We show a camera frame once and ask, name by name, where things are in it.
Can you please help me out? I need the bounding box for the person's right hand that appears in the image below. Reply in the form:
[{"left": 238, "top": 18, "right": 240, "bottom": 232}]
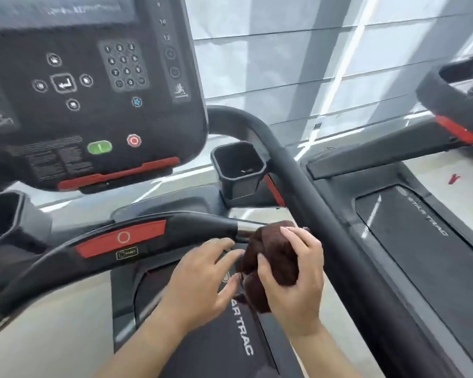
[{"left": 256, "top": 226, "right": 325, "bottom": 339}]

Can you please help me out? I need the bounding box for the person's left hand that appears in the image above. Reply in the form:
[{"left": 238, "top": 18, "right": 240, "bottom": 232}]
[{"left": 161, "top": 237, "right": 246, "bottom": 337}]

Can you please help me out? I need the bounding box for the dark brown cleaning cloth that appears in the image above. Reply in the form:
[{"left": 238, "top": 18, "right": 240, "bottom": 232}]
[{"left": 236, "top": 220, "right": 300, "bottom": 314}]

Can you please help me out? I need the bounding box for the black treadmill handrail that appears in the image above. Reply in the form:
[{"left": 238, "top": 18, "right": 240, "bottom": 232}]
[
  {"left": 416, "top": 55, "right": 473, "bottom": 146},
  {"left": 207, "top": 105, "right": 458, "bottom": 378}
]

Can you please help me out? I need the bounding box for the black cup holder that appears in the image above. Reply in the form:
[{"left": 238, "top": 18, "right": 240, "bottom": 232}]
[
  {"left": 0, "top": 191, "right": 52, "bottom": 255},
  {"left": 211, "top": 140, "right": 268, "bottom": 201}
]

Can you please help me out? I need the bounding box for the black treadmill console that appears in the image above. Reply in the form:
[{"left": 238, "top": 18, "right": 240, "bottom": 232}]
[{"left": 0, "top": 0, "right": 209, "bottom": 194}]

